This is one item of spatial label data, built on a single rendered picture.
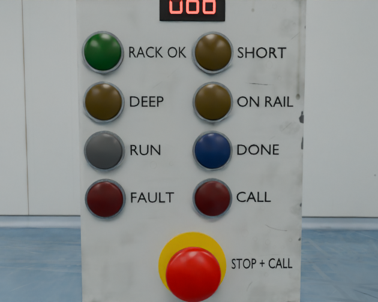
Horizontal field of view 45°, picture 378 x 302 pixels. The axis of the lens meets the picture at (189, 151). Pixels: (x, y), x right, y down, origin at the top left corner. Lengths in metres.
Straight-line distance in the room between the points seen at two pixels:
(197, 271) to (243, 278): 0.05
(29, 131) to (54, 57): 0.69
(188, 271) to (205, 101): 0.12
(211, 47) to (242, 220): 0.13
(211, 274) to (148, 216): 0.06
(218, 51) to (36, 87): 3.89
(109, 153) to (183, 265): 0.10
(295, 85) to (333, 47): 3.79
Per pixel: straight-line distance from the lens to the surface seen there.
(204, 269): 0.33
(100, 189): 0.34
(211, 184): 0.34
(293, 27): 0.35
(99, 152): 0.34
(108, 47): 0.34
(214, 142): 0.33
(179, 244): 0.35
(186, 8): 0.34
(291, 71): 0.35
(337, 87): 4.11
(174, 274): 0.33
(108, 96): 0.33
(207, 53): 0.33
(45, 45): 4.20
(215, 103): 0.33
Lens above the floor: 1.01
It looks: 5 degrees down
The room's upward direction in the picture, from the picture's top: straight up
